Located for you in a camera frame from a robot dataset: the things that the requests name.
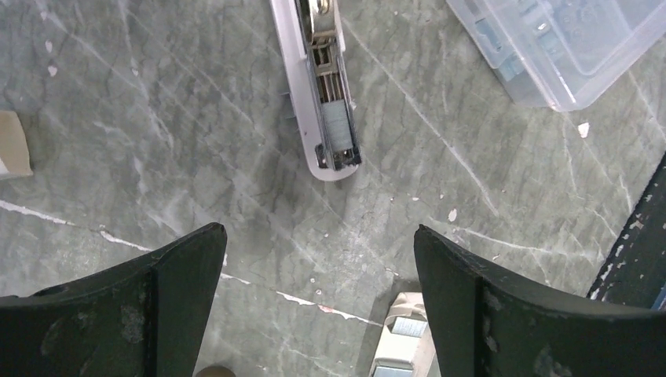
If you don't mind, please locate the brown stapler base part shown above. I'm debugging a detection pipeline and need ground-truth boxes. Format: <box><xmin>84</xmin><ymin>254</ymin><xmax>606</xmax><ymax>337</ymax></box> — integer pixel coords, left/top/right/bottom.
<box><xmin>196</xmin><ymin>365</ymin><xmax>236</xmax><ymax>377</ymax></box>

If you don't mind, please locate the pale green white stapler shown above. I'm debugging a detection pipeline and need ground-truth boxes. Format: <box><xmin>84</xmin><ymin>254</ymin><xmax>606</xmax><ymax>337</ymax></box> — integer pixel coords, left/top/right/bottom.
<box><xmin>270</xmin><ymin>0</ymin><xmax>362</xmax><ymax>181</ymax></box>

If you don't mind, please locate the staple strip in tray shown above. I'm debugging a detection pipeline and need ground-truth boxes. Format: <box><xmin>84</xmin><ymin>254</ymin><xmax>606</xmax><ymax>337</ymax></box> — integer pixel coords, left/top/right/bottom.
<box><xmin>389</xmin><ymin>317</ymin><xmax>427</xmax><ymax>338</ymax></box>
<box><xmin>372</xmin><ymin>365</ymin><xmax>413</xmax><ymax>377</ymax></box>

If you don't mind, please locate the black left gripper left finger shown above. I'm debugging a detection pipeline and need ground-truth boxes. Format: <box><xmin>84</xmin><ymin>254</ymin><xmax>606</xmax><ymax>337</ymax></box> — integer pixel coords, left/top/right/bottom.
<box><xmin>1</xmin><ymin>223</ymin><xmax>228</xmax><ymax>376</ymax></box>

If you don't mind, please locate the clear plastic screw organizer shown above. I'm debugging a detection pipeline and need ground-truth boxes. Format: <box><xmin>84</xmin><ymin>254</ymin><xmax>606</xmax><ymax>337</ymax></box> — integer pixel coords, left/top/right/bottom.
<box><xmin>448</xmin><ymin>0</ymin><xmax>665</xmax><ymax>112</ymax></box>

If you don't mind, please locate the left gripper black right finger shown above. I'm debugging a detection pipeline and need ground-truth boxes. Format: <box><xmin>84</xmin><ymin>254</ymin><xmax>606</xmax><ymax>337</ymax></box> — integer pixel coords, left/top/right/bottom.
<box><xmin>414</xmin><ymin>225</ymin><xmax>665</xmax><ymax>376</ymax></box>

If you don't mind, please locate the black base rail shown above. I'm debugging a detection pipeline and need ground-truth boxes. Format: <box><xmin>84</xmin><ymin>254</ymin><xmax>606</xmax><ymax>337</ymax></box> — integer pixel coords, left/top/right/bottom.
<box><xmin>587</xmin><ymin>159</ymin><xmax>665</xmax><ymax>311</ymax></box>

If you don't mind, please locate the white staple box tray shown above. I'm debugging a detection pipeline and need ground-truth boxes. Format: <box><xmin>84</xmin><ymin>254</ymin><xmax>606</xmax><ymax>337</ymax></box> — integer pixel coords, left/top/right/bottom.
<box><xmin>369</xmin><ymin>292</ymin><xmax>436</xmax><ymax>377</ymax></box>

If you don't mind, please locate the white staple box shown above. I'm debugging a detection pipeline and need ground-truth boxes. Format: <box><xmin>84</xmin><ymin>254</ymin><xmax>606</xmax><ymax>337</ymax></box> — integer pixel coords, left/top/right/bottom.
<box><xmin>1</xmin><ymin>111</ymin><xmax>33</xmax><ymax>180</ymax></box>

